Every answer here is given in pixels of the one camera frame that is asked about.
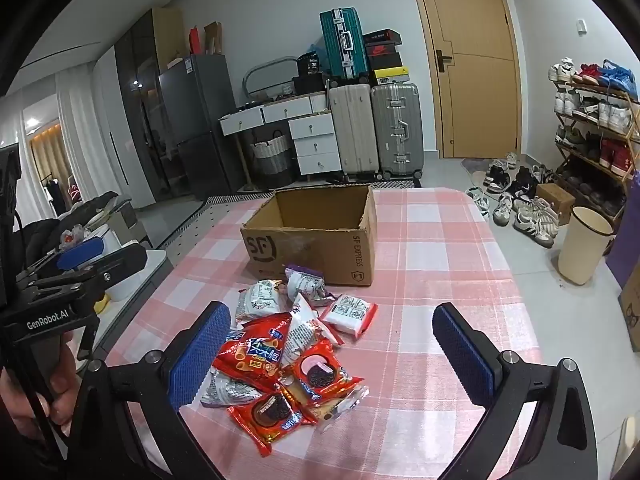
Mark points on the red and white snack packet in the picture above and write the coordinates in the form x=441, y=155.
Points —
x=350, y=312

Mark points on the red chocolate cookie packet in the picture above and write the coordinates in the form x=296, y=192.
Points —
x=272, y=412

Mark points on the person's left hand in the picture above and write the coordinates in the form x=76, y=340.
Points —
x=60, y=390

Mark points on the teal suitcase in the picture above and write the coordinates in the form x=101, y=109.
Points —
x=342, y=45

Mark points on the oval mirror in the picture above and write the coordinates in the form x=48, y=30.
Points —
x=265, y=72

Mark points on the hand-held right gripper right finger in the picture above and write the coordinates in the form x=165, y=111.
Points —
x=462, y=355

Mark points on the white pot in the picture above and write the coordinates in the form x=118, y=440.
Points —
x=107, y=240

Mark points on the white drawer desk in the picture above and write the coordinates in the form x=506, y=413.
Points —
x=310, y=127

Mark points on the red and black shoe box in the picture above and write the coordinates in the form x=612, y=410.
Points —
x=381, y=49

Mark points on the small cardboard box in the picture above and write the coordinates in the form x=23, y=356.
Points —
x=555, y=200

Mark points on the wooden shoe rack with shoes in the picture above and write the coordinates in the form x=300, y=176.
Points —
x=612, y=115

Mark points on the silver purple-edged snack packet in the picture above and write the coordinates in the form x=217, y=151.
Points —
x=305, y=285

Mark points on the door mat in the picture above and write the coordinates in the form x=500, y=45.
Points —
x=472, y=166

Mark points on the person's left forearm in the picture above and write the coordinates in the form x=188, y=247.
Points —
x=20, y=460

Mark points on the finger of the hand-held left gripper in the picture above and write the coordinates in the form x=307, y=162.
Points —
x=80, y=254
x=122, y=260

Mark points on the white side table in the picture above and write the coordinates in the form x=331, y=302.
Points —
x=145, y=280

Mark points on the black jacket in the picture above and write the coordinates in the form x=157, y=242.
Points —
x=40, y=240

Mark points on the wooden cabinet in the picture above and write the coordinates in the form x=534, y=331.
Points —
x=169, y=35

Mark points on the printed cardboard box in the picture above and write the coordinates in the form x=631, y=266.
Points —
x=631, y=310

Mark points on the pile of sneakers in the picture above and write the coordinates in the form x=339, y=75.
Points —
x=535, y=217

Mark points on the flat black box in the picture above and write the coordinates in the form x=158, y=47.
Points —
x=310, y=84

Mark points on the flat brown cardboard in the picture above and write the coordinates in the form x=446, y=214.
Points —
x=213, y=37

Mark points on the pink checked tablecloth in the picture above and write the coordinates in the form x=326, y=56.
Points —
x=425, y=270

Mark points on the blue plastic bag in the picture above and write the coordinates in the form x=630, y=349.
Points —
x=315, y=50

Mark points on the red and white plastic bag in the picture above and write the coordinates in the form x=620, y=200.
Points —
x=74, y=237

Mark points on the white curtain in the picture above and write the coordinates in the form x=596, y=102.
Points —
x=80, y=125

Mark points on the dotted floor rug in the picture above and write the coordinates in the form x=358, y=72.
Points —
x=210, y=215

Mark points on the red egg roll snack packet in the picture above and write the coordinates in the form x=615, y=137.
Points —
x=245, y=355

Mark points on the beige suitcase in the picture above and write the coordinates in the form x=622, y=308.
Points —
x=352, y=130

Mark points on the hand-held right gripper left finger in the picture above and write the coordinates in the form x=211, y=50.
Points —
x=200, y=355

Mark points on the purple bag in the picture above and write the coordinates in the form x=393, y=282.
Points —
x=625, y=250

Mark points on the woven laundry basket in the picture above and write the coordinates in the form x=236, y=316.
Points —
x=272, y=160

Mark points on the yellow object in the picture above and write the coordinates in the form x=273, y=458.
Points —
x=102, y=304

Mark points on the grey refrigerator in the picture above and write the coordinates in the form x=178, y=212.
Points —
x=200, y=110

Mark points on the yellow and black shoe box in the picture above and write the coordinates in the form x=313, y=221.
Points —
x=391, y=76

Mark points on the cream trash bin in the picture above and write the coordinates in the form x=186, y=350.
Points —
x=582, y=255

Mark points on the brown cardboard box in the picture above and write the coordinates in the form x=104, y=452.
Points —
x=310, y=260

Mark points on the dark glass wardrobe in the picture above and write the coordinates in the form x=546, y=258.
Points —
x=145, y=85

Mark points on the red pink-cream cookie packet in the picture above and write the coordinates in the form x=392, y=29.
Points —
x=320, y=372

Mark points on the wooden door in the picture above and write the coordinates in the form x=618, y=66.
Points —
x=475, y=100

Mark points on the silver suitcase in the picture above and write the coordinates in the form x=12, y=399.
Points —
x=397, y=130

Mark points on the clothes rack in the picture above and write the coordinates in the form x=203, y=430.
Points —
x=52, y=195

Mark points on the clear bread packet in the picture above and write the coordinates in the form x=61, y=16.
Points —
x=335, y=405

